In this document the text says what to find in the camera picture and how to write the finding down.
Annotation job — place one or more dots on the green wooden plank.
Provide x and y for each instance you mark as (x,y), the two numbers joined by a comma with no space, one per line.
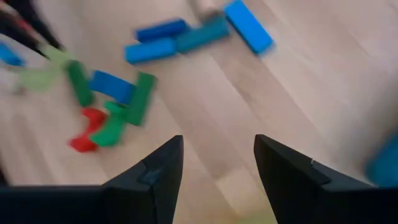
(79,84)
(141,99)

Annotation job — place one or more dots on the green wooden arch block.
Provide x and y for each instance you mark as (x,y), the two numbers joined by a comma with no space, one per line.
(109,130)

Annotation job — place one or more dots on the natural wooden cylinder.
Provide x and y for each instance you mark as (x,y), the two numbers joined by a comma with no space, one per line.
(205,9)

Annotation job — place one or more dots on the light green wooden block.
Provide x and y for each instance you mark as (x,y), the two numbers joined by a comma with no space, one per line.
(40,79)

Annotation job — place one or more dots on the blue wooden block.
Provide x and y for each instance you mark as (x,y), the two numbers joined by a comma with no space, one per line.
(112,87)

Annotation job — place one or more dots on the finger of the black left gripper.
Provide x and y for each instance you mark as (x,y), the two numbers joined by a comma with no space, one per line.
(9,23)
(34,20)

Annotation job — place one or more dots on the teal wooden plank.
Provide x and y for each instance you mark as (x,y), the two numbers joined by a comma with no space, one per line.
(202,35)

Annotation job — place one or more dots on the red wooden arch block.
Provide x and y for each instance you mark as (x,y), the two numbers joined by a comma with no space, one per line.
(85,140)

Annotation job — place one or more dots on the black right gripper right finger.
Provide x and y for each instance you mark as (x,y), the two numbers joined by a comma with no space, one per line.
(326,205)

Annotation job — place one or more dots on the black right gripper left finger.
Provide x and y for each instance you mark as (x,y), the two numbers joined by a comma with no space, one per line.
(93,205)

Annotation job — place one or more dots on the dark blue wooden plank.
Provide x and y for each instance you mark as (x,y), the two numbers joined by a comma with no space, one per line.
(161,29)

